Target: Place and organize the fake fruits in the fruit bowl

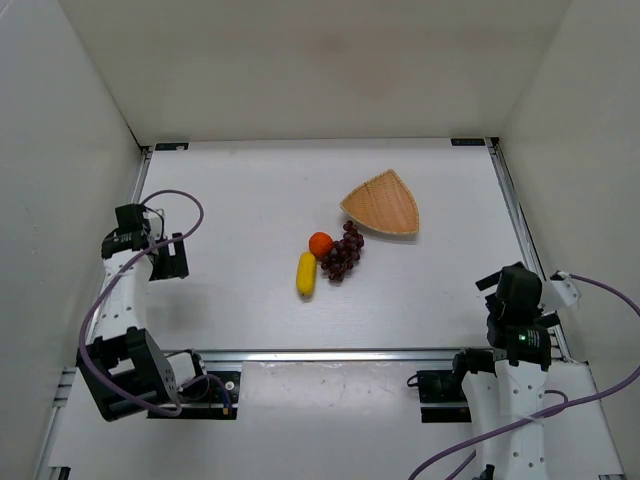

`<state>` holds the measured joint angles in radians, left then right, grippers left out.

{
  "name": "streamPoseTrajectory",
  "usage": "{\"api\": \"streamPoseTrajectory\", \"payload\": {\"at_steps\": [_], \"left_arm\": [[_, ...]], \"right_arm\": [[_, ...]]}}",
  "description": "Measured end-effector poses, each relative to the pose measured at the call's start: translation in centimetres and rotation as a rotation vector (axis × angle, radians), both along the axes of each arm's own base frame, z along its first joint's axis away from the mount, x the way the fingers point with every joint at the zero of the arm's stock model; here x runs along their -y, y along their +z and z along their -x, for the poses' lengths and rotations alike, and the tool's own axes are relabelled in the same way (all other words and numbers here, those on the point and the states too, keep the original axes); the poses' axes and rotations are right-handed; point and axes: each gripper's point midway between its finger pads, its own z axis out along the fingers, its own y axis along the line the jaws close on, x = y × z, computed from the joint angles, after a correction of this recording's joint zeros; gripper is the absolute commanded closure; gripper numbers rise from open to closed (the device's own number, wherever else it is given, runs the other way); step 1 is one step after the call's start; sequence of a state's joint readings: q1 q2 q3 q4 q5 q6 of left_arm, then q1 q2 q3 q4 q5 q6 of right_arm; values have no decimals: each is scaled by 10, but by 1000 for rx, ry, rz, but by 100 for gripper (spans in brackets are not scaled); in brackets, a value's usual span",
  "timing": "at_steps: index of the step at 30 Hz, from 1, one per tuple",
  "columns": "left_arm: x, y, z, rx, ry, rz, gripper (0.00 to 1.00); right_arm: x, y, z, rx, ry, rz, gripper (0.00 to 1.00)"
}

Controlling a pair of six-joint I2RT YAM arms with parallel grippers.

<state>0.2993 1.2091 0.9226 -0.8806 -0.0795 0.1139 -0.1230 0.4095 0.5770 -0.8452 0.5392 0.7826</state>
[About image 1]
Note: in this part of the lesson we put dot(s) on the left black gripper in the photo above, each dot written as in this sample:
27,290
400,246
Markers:
172,258

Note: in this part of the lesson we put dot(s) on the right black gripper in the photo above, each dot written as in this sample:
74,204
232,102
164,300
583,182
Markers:
486,281

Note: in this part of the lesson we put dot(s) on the fake orange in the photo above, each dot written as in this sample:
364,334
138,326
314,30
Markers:
320,244

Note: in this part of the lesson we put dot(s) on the fake purple grape bunch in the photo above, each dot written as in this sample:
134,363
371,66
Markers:
343,254

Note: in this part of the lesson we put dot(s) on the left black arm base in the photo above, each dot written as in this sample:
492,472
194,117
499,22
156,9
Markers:
208,399

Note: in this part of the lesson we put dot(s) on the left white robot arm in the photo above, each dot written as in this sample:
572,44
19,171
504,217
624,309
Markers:
117,352

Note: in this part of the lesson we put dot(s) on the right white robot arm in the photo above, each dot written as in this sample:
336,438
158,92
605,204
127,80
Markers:
507,383

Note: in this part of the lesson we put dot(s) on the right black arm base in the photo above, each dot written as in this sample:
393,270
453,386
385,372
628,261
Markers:
440,396

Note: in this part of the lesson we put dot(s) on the fake yellow banana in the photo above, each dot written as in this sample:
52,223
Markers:
306,274

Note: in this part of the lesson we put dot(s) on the woven triangular fruit basket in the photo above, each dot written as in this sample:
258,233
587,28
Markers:
383,204

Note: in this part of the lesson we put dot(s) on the right aluminium rail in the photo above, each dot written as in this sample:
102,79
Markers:
560,349

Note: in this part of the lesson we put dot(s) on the aluminium rail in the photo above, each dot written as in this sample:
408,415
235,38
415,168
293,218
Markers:
560,349
328,356
142,169

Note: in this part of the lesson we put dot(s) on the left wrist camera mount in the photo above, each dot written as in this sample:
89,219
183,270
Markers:
156,219

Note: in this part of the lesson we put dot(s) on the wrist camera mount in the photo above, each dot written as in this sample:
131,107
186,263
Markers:
156,219
559,292

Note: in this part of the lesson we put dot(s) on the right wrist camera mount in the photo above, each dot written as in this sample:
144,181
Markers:
559,292

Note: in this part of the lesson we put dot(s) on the left aluminium rail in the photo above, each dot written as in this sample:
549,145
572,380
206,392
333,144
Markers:
142,169

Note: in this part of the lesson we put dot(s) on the front aluminium rail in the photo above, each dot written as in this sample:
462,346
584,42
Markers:
328,356

